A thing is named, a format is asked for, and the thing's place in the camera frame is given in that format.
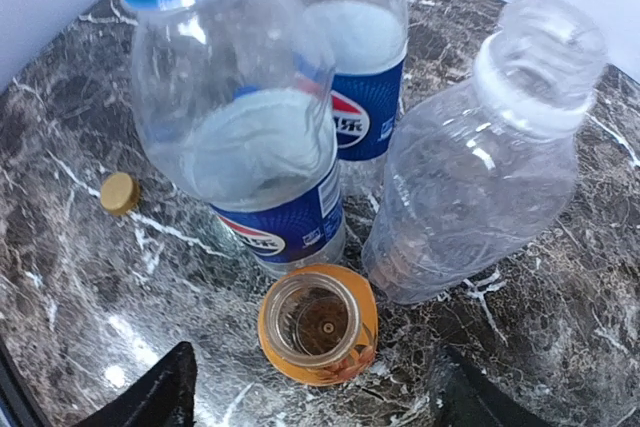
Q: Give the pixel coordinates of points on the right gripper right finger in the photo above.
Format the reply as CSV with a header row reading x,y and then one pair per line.
x,y
470,399

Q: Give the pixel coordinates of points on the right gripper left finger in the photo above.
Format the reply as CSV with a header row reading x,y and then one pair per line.
x,y
163,396

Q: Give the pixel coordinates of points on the orange juice bottle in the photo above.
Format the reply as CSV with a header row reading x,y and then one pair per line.
x,y
319,325

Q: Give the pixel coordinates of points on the gold bottle cap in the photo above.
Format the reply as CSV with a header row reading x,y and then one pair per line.
x,y
119,194

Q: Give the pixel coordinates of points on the clear plastic bottle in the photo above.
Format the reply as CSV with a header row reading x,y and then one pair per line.
x,y
481,168

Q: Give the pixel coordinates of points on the blue label water bottle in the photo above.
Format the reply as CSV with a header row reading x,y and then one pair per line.
x,y
369,39

